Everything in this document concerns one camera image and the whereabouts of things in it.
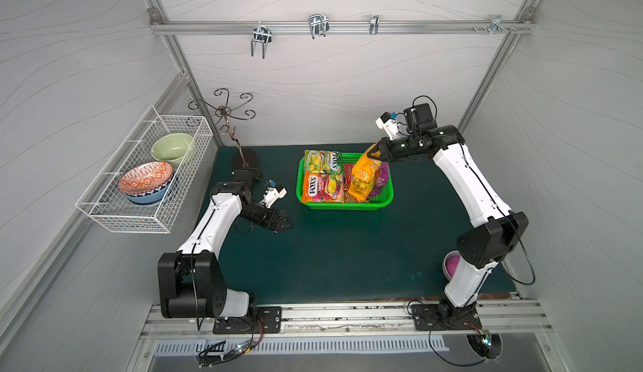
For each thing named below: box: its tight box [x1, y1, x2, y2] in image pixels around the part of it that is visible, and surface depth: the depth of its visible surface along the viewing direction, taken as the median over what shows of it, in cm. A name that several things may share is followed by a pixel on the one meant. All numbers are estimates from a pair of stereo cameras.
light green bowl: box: [150, 132, 194, 167], surface depth 73 cm
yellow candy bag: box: [348, 141, 383, 202], surface depth 80 cm
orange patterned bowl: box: [118, 161, 174, 194], surface depth 64 cm
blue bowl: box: [122, 171, 176, 204], surface depth 58 cm
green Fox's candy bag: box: [303, 149, 345, 175], surface depth 102 cm
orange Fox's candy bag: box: [301, 170, 345, 203], surface depth 93 cm
